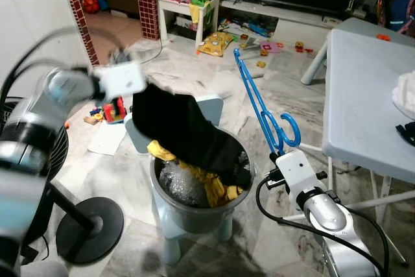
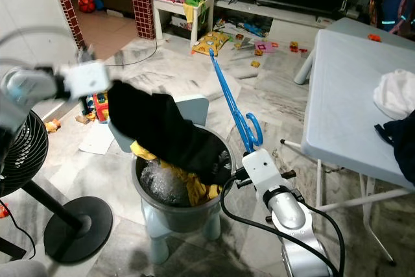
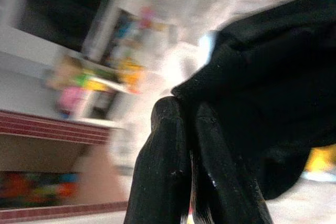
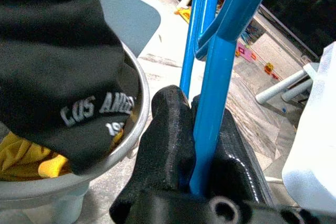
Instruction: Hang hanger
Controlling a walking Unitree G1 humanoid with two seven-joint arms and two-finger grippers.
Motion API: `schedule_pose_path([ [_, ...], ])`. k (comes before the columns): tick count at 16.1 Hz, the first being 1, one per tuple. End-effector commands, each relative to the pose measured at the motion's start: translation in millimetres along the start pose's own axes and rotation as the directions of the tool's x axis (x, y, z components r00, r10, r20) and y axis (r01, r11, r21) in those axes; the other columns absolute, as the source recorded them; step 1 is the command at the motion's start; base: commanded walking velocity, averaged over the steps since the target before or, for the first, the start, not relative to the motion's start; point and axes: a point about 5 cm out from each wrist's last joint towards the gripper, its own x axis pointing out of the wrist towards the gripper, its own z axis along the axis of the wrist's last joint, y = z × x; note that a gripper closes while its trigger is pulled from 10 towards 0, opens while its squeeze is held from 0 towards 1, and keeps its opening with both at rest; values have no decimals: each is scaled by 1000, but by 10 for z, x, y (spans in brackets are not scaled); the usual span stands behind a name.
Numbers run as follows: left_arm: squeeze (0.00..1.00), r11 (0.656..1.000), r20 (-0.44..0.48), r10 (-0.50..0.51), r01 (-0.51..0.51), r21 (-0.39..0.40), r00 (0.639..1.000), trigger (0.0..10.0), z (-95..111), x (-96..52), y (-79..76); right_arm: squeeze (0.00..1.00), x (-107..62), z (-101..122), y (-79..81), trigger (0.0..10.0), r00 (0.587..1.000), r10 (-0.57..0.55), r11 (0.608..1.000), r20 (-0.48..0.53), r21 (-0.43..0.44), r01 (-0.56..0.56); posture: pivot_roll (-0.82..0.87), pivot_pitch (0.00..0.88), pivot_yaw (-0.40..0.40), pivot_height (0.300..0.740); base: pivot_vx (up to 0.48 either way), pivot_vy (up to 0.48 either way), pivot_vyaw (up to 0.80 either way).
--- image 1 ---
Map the black garment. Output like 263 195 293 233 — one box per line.
130 82 255 191

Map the clear plastic bag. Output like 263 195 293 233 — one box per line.
158 159 209 209

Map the grey folding table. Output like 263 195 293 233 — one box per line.
321 18 415 226

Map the red yellow toy car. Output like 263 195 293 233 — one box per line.
97 97 128 126

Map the yellow play pad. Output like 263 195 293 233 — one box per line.
196 30 235 58

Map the red ball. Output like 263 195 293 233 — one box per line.
82 0 102 15

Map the red brick column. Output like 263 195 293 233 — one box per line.
132 0 161 42
57 0 99 67

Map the pink toy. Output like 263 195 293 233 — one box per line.
259 40 284 55

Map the white paper sheet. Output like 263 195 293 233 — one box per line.
86 121 128 156

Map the black standing fan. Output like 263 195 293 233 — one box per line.
0 95 125 266

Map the yellow cloth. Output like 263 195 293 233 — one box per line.
147 139 246 209

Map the dark colourful backpack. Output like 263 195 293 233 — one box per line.
375 0 415 36

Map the dark grey laundry bin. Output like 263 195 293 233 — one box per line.
149 126 255 236

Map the blue plastic hanger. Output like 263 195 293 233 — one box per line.
233 47 303 158

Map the small white table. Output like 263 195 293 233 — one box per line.
157 0 222 51

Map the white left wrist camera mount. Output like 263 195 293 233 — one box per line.
96 58 148 101

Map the white garment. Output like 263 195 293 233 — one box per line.
392 71 415 120

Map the light blue child chair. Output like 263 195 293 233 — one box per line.
123 93 235 266

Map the white television console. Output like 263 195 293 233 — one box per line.
219 0 354 31

